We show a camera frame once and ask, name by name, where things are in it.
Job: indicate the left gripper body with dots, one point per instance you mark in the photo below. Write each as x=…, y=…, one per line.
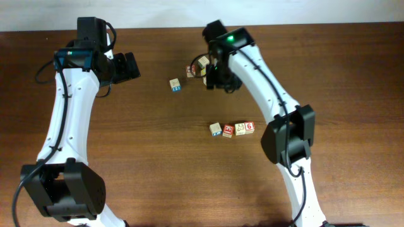
x=122, y=72

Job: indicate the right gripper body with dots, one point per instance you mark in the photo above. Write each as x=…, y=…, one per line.
x=219, y=76

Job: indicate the red E wooden block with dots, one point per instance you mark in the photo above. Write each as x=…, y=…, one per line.
x=228, y=131

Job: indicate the green animal wooden block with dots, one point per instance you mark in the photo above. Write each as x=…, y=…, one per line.
x=240, y=129

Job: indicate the red six wooden block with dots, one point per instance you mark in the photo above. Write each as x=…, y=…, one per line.
x=250, y=127

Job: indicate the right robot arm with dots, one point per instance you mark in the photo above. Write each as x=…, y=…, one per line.
x=235, y=61

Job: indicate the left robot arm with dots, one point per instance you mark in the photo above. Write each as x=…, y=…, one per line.
x=60, y=183

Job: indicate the green letter wooden block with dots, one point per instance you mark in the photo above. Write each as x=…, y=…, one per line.
x=203, y=62

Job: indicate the red A wooden block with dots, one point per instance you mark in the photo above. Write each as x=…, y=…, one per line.
x=190, y=71

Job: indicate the blue number left block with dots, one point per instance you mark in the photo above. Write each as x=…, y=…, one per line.
x=175, y=85

